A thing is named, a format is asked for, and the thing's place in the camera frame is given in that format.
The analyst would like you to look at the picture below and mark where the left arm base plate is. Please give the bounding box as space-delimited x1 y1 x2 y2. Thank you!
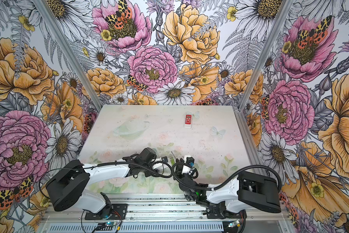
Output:
85 203 128 220

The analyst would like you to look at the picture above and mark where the aluminium frame rail front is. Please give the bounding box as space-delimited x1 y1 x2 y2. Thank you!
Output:
43 194 289 223

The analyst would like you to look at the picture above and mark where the right circuit board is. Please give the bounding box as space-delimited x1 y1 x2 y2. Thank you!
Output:
227 220 240 228

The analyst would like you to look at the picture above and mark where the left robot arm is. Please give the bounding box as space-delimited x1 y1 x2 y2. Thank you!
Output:
45 148 168 218

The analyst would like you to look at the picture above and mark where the red white remote control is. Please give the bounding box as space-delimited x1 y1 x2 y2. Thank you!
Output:
184 114 193 128

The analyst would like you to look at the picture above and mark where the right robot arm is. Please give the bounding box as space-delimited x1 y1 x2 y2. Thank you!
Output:
171 162 282 219

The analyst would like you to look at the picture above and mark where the left circuit board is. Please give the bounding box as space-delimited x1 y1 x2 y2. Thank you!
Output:
98 221 119 229

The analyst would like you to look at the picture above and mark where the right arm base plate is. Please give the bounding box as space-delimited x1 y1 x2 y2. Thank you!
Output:
203 202 246 219

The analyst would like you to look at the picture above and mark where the circuit board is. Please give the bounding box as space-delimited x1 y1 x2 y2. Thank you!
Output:
227 220 240 228
98 221 119 229

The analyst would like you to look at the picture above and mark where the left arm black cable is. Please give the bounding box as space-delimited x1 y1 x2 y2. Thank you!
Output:
38 160 174 202

